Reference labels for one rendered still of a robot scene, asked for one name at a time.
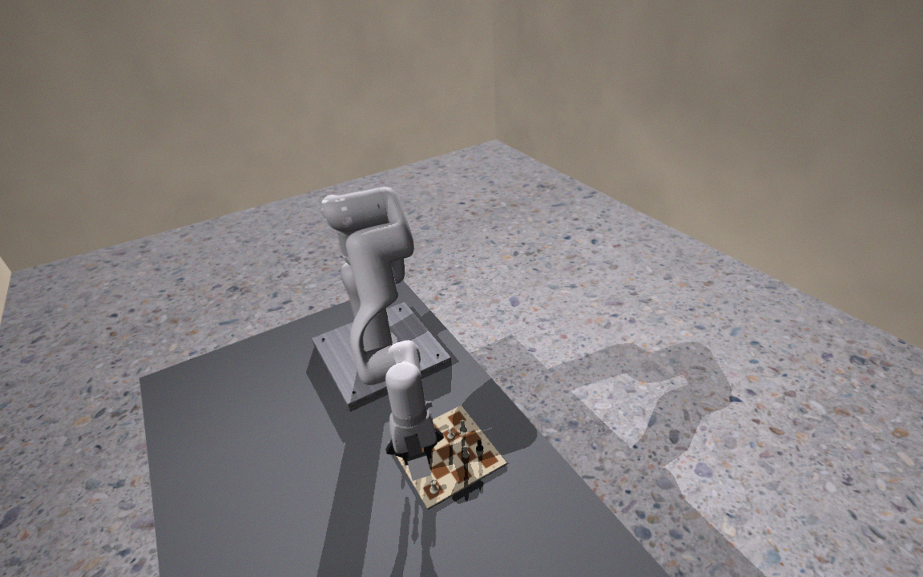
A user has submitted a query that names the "brown and cream chessboard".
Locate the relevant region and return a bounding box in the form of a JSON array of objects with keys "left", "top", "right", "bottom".
[{"left": 397, "top": 406, "right": 507, "bottom": 509}]

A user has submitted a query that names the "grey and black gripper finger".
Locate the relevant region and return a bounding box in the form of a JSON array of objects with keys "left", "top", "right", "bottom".
[
  {"left": 424, "top": 428, "right": 444, "bottom": 464},
  {"left": 386, "top": 439, "right": 409, "bottom": 466}
]

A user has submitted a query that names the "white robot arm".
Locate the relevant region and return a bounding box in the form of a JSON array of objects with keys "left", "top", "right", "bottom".
[{"left": 321, "top": 187, "right": 432, "bottom": 481}]

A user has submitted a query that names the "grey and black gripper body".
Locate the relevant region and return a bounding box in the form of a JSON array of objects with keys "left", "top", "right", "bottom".
[{"left": 389, "top": 409, "right": 437, "bottom": 454}]

